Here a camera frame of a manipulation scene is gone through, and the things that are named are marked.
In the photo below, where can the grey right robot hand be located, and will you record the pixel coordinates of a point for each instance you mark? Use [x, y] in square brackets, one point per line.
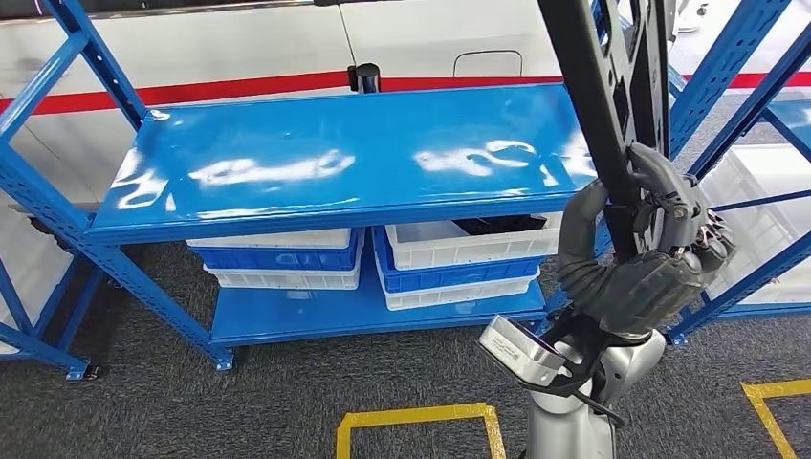
[633, 298]

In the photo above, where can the black plastic frame part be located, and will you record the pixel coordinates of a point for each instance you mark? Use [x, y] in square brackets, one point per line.
[580, 76]

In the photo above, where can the black parts in crate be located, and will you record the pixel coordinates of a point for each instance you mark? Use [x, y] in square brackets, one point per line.
[500, 225]

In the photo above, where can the yellow floor tape square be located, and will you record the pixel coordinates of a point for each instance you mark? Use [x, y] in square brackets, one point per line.
[779, 388]
[412, 415]

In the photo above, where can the blue plastic crate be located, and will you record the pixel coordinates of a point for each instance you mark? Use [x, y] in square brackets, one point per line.
[462, 277]
[272, 258]

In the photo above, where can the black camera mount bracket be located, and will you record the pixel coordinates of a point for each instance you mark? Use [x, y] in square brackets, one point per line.
[583, 342]

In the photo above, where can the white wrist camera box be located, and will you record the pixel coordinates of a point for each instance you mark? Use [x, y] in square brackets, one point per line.
[516, 351]

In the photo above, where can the black barrier post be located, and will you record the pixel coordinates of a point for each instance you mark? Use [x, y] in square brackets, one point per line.
[366, 76]

